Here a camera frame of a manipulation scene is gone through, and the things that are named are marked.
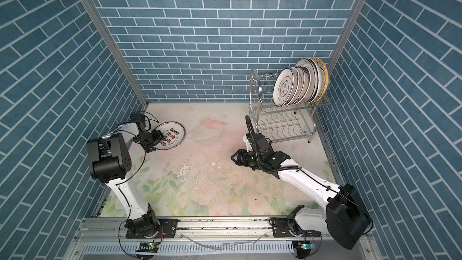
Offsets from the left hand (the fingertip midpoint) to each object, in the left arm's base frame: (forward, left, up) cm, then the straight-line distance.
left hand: (165, 141), depth 99 cm
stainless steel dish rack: (+10, -66, +3) cm, 67 cm away
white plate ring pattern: (+9, -61, +32) cm, 70 cm away
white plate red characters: (+7, -3, -2) cm, 7 cm away
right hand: (-17, -40, +12) cm, 45 cm away
